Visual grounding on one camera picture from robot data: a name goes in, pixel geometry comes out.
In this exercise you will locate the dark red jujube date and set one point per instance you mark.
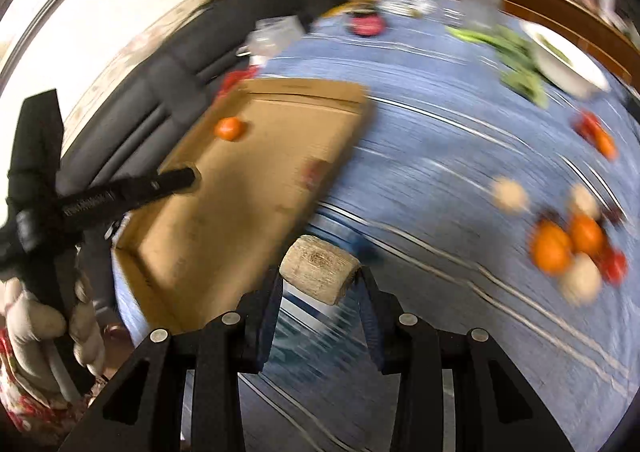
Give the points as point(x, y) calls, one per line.
point(614, 217)
point(550, 218)

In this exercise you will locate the blue plaid tablecloth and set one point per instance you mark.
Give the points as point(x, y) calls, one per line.
point(440, 171)

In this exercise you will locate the pale round object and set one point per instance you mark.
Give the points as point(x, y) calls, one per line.
point(582, 202)
point(510, 194)
point(580, 279)

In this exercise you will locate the black sofa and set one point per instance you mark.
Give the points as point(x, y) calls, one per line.
point(165, 81)

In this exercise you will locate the clear plastic container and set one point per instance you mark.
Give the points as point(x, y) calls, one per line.
point(272, 36)

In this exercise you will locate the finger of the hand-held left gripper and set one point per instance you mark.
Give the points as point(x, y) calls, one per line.
point(165, 184)

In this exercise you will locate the white bowl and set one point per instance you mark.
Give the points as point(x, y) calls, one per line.
point(565, 66)

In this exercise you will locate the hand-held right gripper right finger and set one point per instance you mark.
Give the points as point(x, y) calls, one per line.
point(372, 327)

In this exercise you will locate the dark red jar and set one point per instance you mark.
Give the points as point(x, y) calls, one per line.
point(367, 24)

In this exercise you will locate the person's left hand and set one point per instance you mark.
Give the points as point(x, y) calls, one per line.
point(30, 322)

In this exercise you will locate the brown cardboard box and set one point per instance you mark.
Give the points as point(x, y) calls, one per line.
point(240, 192)

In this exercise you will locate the chopped green leaves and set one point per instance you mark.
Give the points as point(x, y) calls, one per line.
point(555, 49)

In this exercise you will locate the red tomato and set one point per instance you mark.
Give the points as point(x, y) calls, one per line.
point(615, 264)
point(587, 124)
point(235, 80)

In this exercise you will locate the beige block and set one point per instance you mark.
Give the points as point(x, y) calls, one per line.
point(317, 267)

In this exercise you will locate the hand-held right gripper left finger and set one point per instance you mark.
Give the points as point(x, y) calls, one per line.
point(269, 327)

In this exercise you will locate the orange tangerine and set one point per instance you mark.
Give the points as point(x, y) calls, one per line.
point(586, 234)
point(550, 247)
point(606, 144)
point(232, 128)

